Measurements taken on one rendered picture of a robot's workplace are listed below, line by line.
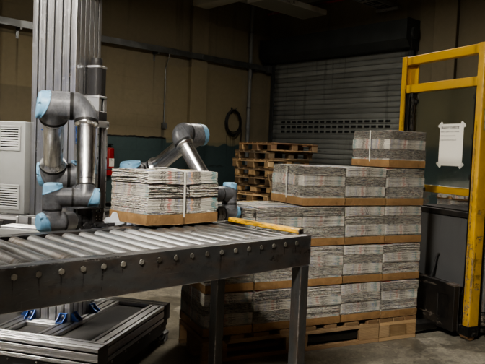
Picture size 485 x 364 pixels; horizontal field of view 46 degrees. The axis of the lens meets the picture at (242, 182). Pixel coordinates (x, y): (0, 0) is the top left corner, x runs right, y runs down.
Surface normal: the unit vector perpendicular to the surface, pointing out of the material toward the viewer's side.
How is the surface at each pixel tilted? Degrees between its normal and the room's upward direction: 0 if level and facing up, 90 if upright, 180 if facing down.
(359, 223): 90
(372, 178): 90
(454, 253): 90
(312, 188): 90
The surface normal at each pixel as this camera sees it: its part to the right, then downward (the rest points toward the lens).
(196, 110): 0.69, 0.07
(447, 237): -0.90, -0.01
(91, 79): -0.25, 0.04
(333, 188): 0.43, 0.07
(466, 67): -0.73, 0.00
